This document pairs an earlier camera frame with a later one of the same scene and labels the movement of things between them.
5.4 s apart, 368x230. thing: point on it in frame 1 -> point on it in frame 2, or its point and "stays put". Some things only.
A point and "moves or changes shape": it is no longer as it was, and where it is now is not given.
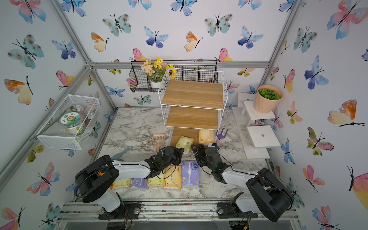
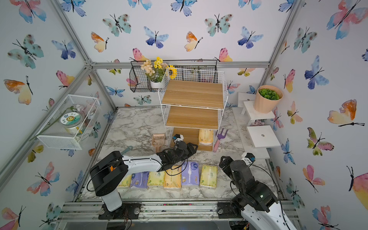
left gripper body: [175, 159] stays put
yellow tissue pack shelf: [172, 177] stays put
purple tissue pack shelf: [139, 182] stays put
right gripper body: [202, 158] -> [228, 172]
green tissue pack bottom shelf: [185, 143] moves or changes shape
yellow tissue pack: [158, 180] stays put
